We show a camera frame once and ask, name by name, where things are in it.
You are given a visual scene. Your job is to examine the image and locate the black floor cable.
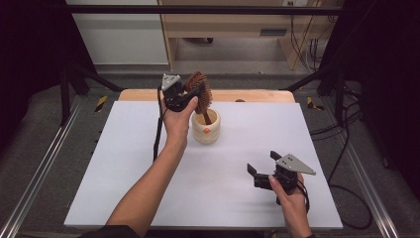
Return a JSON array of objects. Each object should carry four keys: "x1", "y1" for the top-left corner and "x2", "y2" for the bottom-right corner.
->
[{"x1": 309, "y1": 82, "x2": 374, "y2": 231}]

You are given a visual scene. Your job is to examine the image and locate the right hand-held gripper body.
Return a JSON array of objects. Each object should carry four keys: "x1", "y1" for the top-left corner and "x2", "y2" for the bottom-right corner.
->
[{"x1": 253, "y1": 153, "x2": 317, "y2": 196}]

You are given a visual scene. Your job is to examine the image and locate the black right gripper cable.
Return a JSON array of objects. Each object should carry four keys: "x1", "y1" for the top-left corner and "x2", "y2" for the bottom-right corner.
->
[{"x1": 295, "y1": 179, "x2": 312, "y2": 214}]

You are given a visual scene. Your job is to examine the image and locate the light wooden desk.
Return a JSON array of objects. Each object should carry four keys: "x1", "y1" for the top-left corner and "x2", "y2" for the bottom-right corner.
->
[{"x1": 157, "y1": 0, "x2": 345, "y2": 71}]

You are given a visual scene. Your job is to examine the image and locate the black wall cables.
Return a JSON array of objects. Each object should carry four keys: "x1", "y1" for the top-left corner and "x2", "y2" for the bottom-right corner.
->
[{"x1": 289, "y1": 14, "x2": 331, "y2": 72}]

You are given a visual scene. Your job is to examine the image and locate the cream ringed holder cup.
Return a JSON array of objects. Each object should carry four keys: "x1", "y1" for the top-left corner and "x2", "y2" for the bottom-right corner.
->
[{"x1": 190, "y1": 107, "x2": 222, "y2": 145}]

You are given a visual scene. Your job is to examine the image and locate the dark drawer handle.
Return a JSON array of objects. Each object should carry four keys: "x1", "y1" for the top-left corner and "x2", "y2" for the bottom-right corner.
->
[{"x1": 260, "y1": 29, "x2": 287, "y2": 37}]

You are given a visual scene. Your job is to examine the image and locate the white power strip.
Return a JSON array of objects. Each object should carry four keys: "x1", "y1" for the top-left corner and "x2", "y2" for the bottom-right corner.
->
[{"x1": 282, "y1": 0, "x2": 310, "y2": 8}]

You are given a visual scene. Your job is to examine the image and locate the aluminium rail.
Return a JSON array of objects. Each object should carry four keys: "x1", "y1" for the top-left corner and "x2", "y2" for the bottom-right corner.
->
[
  {"x1": 0, "y1": 95, "x2": 84, "y2": 238},
  {"x1": 321, "y1": 98, "x2": 402, "y2": 238}
]

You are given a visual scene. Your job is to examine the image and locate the person's dark sleeve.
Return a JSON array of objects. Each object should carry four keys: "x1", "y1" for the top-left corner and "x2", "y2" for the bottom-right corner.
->
[{"x1": 77, "y1": 224, "x2": 144, "y2": 238}]

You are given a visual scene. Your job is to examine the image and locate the person's right hand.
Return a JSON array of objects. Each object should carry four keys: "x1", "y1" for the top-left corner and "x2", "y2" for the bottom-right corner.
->
[{"x1": 267, "y1": 173, "x2": 311, "y2": 219}]

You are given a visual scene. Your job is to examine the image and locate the black horizontal bar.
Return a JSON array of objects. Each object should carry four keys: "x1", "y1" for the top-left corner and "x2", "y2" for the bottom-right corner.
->
[{"x1": 65, "y1": 4, "x2": 345, "y2": 16}]

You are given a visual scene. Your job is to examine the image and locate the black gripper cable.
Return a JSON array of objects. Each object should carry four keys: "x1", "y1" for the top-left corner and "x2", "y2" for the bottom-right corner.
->
[
  {"x1": 152, "y1": 86, "x2": 166, "y2": 163},
  {"x1": 295, "y1": 179, "x2": 312, "y2": 214}
]

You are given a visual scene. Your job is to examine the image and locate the wooden hairbrush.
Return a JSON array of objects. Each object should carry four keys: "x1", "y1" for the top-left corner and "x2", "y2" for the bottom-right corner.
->
[{"x1": 183, "y1": 70, "x2": 215, "y2": 126}]

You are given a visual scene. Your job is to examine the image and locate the white cabinet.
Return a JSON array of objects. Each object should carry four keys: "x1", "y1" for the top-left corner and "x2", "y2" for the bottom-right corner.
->
[{"x1": 65, "y1": 0, "x2": 170, "y2": 65}]

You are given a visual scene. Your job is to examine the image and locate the black metal stand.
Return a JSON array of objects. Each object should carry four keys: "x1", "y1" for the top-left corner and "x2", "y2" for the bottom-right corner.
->
[
  {"x1": 59, "y1": 61, "x2": 125, "y2": 127},
  {"x1": 279, "y1": 63, "x2": 349, "y2": 127}
]

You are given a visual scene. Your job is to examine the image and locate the person's left hand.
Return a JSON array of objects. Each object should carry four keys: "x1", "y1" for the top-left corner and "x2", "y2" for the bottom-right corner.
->
[{"x1": 161, "y1": 95, "x2": 200, "y2": 150}]

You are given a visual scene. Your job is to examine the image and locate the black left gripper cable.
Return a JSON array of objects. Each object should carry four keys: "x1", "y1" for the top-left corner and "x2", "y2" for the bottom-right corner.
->
[{"x1": 152, "y1": 86, "x2": 166, "y2": 163}]

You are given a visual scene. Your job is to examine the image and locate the black curtain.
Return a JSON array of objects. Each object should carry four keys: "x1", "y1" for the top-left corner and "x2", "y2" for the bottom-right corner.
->
[
  {"x1": 0, "y1": 0, "x2": 97, "y2": 148},
  {"x1": 321, "y1": 0, "x2": 420, "y2": 192}
]

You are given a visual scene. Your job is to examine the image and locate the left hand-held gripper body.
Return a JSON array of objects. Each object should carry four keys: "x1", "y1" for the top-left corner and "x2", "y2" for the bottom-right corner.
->
[{"x1": 160, "y1": 72, "x2": 194, "y2": 113}]

